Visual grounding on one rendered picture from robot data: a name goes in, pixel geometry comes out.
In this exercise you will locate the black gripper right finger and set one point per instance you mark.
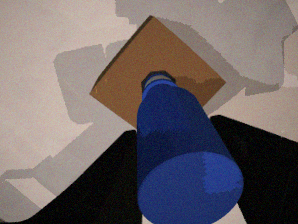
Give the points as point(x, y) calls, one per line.
point(269, 165)

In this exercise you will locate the brown square block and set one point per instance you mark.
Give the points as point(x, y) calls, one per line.
point(153, 48)

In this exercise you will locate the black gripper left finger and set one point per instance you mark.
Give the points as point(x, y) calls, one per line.
point(106, 193)

